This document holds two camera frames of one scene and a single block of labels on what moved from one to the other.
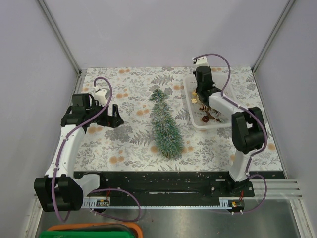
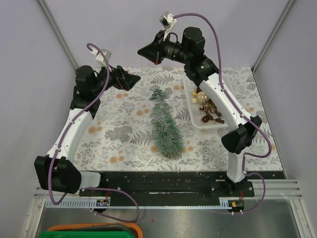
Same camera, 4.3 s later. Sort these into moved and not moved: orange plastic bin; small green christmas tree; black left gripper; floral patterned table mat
Moved: black left gripper
Not moved: orange plastic bin; small green christmas tree; floral patterned table mat
